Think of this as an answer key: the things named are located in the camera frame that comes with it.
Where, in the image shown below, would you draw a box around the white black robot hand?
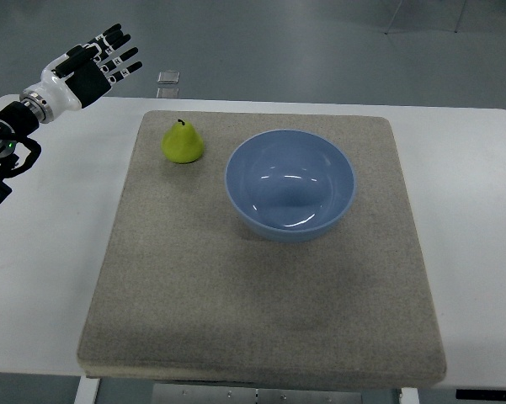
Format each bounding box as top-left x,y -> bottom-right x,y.
19,24 -> 142,124

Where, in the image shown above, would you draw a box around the green pear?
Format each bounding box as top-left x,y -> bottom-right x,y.
161,120 -> 205,164

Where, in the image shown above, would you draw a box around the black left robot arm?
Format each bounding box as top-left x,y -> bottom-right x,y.
0,99 -> 45,204

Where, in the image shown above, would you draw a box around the blue ceramic bowl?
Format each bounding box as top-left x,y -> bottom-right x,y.
224,129 -> 357,243

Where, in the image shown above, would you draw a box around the lower metal floor plate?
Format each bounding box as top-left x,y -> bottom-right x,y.
156,88 -> 179,98

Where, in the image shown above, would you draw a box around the metal floor plate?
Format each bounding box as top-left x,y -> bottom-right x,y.
156,88 -> 179,98
157,71 -> 180,85

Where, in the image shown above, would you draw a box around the upper metal floor plate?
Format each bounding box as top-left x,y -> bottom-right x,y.
157,71 -> 180,85

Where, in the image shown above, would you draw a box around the beige felt mat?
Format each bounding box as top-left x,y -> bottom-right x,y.
77,111 -> 447,390

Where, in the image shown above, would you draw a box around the metal chair legs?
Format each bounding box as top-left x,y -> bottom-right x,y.
382,0 -> 469,35

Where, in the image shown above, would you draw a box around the white table frame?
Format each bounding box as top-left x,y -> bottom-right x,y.
73,376 -> 421,403

